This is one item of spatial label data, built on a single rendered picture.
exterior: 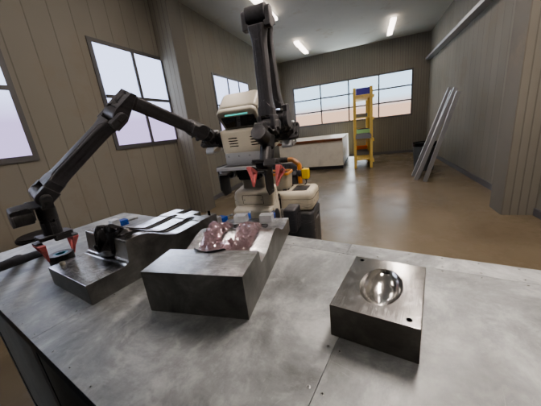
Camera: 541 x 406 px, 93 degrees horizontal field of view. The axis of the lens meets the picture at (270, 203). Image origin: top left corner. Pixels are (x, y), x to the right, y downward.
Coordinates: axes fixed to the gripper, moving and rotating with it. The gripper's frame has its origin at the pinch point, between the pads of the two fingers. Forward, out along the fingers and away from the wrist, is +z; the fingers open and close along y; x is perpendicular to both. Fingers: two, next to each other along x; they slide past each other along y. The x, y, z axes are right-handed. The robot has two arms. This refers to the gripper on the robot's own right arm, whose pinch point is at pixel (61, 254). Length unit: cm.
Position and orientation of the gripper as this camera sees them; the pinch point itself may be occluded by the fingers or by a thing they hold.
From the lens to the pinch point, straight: 128.1
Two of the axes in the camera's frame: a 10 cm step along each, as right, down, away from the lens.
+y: -5.2, 2.8, -8.1
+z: 0.9, 9.6, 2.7
